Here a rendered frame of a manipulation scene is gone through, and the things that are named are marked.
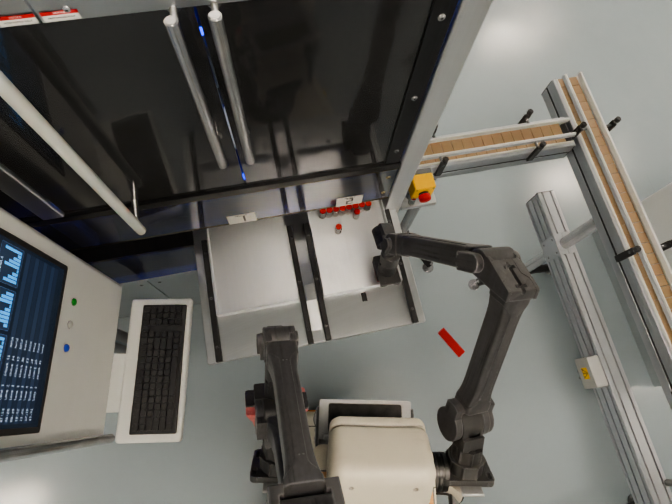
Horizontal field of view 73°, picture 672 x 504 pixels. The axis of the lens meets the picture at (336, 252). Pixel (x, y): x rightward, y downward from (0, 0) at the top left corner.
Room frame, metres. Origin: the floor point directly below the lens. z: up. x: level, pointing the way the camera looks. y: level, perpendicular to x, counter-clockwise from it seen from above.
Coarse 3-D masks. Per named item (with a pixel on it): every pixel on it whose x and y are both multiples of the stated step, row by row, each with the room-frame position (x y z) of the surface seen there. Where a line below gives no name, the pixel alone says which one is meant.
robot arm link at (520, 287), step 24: (504, 264) 0.31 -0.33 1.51; (504, 288) 0.26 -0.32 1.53; (528, 288) 0.27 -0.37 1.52; (504, 312) 0.22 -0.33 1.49; (480, 336) 0.19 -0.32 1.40; (504, 336) 0.19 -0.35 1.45; (480, 360) 0.14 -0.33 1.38; (480, 384) 0.10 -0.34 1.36; (456, 408) 0.05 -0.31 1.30; (480, 408) 0.05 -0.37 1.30; (456, 432) 0.00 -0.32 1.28
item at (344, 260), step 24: (312, 216) 0.61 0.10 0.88; (360, 216) 0.64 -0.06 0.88; (384, 216) 0.65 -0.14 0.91; (312, 240) 0.52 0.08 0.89; (336, 240) 0.54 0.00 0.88; (360, 240) 0.55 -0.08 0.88; (336, 264) 0.46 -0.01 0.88; (360, 264) 0.47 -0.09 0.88; (336, 288) 0.38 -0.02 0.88; (360, 288) 0.38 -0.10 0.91
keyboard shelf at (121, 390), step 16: (144, 304) 0.23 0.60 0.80; (160, 304) 0.24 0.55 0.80; (176, 304) 0.25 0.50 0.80; (192, 304) 0.26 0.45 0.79; (128, 336) 0.12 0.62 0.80; (128, 352) 0.07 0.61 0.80; (112, 368) 0.02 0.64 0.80; (128, 368) 0.03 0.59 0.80; (112, 384) -0.03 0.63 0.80; (128, 384) -0.02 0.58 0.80; (112, 400) -0.08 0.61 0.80; (128, 400) -0.07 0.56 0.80; (128, 416) -0.11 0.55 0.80; (128, 432) -0.16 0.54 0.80
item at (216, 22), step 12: (216, 12) 0.49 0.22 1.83; (216, 24) 0.48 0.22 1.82; (216, 36) 0.48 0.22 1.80; (216, 48) 0.48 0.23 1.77; (228, 48) 0.49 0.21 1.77; (228, 60) 0.48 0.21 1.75; (228, 72) 0.48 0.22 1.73; (228, 84) 0.48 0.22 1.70; (240, 108) 0.48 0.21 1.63; (240, 120) 0.48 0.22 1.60; (240, 132) 0.48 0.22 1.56; (252, 156) 0.48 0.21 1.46
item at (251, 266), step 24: (216, 240) 0.47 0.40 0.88; (240, 240) 0.48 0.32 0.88; (264, 240) 0.50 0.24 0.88; (216, 264) 0.39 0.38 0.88; (240, 264) 0.40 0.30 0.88; (264, 264) 0.42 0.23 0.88; (288, 264) 0.43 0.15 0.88; (216, 288) 0.31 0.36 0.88; (240, 288) 0.32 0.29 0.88; (264, 288) 0.34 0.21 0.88; (288, 288) 0.35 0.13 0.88; (216, 312) 0.23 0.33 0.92; (240, 312) 0.25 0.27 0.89
